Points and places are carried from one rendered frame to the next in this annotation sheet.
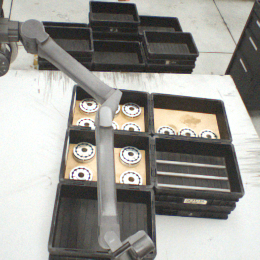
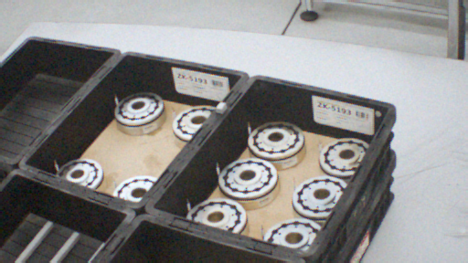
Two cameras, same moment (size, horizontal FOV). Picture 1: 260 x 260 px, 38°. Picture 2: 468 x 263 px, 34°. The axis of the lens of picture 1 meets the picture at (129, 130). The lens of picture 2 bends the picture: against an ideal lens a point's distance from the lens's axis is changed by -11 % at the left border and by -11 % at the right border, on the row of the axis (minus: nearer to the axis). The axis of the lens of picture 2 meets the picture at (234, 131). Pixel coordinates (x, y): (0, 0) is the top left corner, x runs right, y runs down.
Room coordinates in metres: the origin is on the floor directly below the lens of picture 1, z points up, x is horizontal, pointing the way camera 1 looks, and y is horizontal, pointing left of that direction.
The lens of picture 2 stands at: (1.99, -0.75, 1.84)
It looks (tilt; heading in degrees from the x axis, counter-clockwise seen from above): 38 degrees down; 132
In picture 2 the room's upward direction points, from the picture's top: 9 degrees counter-clockwise
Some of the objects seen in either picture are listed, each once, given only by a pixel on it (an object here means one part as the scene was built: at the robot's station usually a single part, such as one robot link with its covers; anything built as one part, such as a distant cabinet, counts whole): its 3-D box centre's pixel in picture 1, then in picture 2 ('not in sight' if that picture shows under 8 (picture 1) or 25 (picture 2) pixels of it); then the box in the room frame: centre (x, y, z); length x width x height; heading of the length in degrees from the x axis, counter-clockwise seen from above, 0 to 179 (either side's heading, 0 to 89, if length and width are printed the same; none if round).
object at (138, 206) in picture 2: (107, 157); (131, 124); (1.02, 0.07, 0.92); 0.40 x 0.30 x 0.02; 98
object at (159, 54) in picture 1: (164, 65); not in sight; (2.49, -0.18, 0.37); 0.40 x 0.30 x 0.45; 106
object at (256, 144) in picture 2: (86, 125); (276, 140); (1.23, 0.21, 0.86); 0.10 x 0.10 x 0.01
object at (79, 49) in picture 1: (65, 62); not in sight; (2.27, 0.60, 0.37); 0.40 x 0.30 x 0.45; 106
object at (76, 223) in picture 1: (103, 225); (27, 116); (0.72, 0.03, 0.87); 0.40 x 0.30 x 0.11; 98
